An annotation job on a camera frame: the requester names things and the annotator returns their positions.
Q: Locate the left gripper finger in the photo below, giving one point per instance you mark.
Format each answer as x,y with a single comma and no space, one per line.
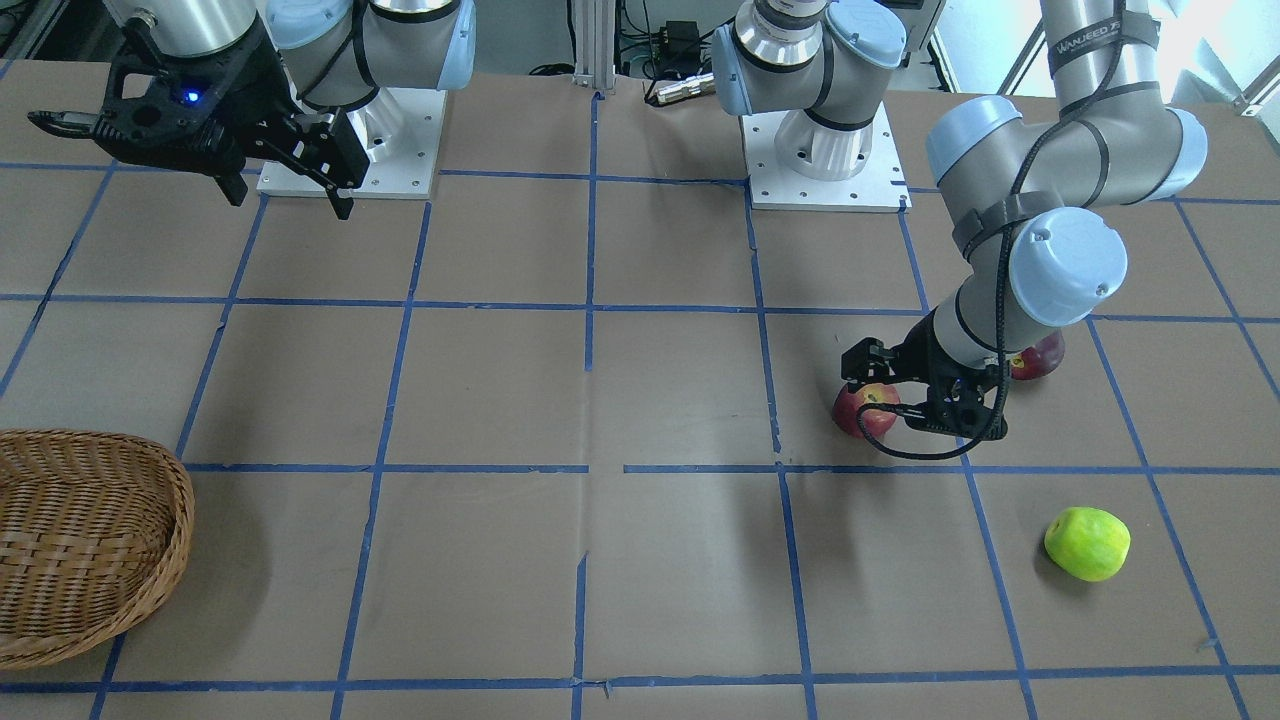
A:
868,362

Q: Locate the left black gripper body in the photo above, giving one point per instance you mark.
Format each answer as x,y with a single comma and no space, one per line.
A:
921,352

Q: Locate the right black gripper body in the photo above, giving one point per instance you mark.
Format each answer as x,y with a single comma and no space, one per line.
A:
257,86

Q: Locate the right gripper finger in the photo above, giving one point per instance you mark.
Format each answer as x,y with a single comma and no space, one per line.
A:
230,182
324,148

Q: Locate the red striped apple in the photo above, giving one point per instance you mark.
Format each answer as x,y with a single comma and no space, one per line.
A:
849,415

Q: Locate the dark red apple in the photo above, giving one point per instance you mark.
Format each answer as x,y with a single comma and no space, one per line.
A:
1038,360

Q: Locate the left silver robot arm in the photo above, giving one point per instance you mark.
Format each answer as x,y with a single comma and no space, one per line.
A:
1023,197

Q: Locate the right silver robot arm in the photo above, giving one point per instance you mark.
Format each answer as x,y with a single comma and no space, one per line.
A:
338,99

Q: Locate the wicker basket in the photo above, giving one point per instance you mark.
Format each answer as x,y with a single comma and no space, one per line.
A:
96,533

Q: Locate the green apple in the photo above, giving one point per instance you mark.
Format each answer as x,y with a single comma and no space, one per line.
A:
1089,544

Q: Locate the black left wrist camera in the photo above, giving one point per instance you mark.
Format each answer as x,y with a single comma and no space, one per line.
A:
956,411

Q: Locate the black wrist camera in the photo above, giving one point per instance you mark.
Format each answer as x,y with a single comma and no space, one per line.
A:
148,121
956,411

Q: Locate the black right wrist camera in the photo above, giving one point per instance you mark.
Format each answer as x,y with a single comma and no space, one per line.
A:
148,121

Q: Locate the aluminium frame post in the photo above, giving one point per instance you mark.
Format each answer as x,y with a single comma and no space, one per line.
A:
594,40

